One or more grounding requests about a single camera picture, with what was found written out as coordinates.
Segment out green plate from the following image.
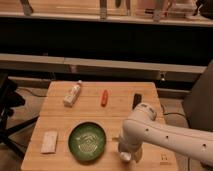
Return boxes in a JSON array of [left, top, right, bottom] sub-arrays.
[[68, 122, 106, 162]]

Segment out white sponge block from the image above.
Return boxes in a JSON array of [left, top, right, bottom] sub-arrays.
[[41, 131, 58, 154]]

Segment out black floor cable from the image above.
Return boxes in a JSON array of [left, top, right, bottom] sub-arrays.
[[161, 103, 191, 128]]

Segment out white milk carton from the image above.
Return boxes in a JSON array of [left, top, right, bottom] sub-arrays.
[[63, 80, 82, 107]]

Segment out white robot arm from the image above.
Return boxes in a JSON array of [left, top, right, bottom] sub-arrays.
[[118, 103, 213, 167]]

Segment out black rectangular block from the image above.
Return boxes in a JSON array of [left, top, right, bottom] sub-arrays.
[[132, 94, 142, 108]]

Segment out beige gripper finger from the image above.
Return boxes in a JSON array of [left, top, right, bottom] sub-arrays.
[[133, 148, 142, 163]]

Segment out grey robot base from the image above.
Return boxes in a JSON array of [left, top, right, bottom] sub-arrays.
[[182, 59, 213, 138]]

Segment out black office chair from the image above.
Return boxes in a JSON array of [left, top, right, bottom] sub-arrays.
[[0, 73, 37, 159]]

